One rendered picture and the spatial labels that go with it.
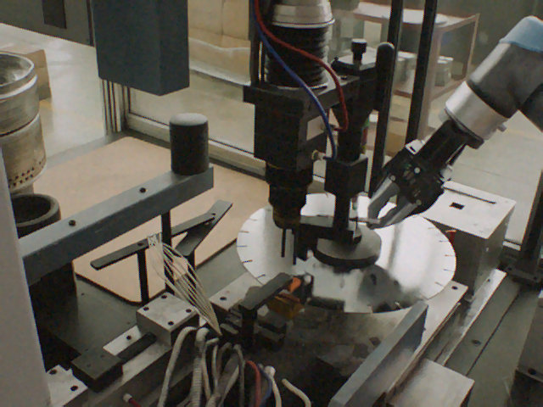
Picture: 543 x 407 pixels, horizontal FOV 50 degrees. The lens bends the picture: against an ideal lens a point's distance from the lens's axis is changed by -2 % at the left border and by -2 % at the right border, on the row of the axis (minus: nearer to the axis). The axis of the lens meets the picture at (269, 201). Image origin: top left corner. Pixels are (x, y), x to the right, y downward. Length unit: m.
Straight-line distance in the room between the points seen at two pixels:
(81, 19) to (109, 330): 0.45
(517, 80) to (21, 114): 0.86
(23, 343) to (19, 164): 1.03
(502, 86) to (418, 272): 0.28
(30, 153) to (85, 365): 0.55
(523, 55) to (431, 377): 0.46
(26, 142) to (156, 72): 0.59
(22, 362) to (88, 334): 0.75
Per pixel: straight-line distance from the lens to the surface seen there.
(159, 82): 0.67
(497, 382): 1.04
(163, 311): 0.87
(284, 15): 0.61
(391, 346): 0.67
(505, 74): 0.78
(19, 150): 1.21
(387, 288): 0.83
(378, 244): 0.91
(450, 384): 0.90
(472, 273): 1.14
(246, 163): 1.59
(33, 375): 0.20
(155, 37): 0.66
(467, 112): 0.79
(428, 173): 0.80
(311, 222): 0.81
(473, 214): 1.18
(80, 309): 1.00
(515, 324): 1.17
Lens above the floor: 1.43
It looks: 28 degrees down
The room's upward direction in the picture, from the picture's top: 2 degrees clockwise
